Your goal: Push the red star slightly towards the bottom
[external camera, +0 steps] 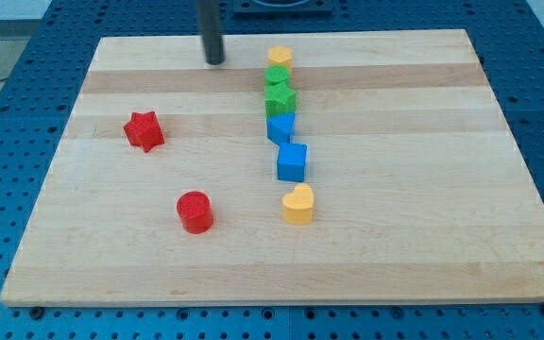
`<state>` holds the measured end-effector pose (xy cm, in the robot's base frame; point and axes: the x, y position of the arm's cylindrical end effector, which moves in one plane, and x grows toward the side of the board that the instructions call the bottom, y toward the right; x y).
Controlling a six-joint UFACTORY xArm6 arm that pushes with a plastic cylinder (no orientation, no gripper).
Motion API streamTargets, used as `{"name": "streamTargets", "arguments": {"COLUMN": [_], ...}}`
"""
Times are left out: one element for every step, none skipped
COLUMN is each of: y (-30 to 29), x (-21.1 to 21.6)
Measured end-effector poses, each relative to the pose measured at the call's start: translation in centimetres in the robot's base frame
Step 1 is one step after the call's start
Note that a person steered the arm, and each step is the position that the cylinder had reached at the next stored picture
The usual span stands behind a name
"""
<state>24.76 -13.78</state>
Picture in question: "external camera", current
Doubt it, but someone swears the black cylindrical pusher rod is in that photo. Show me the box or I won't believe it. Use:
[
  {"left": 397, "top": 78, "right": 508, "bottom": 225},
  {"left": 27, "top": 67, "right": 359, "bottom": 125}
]
[{"left": 195, "top": 0, "right": 225, "bottom": 65}]

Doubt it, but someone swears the yellow heart block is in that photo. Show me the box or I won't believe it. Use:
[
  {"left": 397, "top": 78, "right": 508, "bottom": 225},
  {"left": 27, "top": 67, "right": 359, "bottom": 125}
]
[{"left": 281, "top": 183, "right": 315, "bottom": 225}]

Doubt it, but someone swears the green star block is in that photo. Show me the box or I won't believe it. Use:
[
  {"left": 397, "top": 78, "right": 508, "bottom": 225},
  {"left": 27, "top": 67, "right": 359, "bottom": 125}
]
[{"left": 264, "top": 82, "right": 297, "bottom": 118}]

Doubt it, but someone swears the wooden board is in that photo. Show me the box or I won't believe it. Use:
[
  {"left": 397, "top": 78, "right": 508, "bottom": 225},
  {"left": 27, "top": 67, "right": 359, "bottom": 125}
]
[{"left": 0, "top": 29, "right": 544, "bottom": 307}]

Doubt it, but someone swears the red cylinder block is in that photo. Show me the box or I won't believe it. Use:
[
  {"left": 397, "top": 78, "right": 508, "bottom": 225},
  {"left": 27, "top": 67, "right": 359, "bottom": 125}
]
[{"left": 177, "top": 191, "right": 213, "bottom": 234}]

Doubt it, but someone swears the yellow hexagon block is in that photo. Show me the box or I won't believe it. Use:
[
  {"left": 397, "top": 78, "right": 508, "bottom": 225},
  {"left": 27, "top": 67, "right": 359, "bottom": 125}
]
[{"left": 267, "top": 45, "right": 293, "bottom": 72}]

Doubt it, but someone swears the green cylinder block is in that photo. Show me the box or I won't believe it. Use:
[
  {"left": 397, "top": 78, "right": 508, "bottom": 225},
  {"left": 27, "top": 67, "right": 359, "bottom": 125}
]
[{"left": 264, "top": 65, "right": 291, "bottom": 86}]

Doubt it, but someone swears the blue cube block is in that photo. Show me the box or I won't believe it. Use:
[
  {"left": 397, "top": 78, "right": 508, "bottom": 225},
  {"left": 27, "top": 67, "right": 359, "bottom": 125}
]
[{"left": 277, "top": 143, "right": 307, "bottom": 182}]

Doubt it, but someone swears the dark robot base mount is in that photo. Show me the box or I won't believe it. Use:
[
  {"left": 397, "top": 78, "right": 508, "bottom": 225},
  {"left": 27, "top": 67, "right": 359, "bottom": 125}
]
[{"left": 230, "top": 0, "right": 333, "bottom": 14}]

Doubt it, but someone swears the red star block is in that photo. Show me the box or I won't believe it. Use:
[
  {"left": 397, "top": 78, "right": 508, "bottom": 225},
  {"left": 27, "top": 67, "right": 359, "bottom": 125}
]
[{"left": 124, "top": 111, "right": 165, "bottom": 153}]

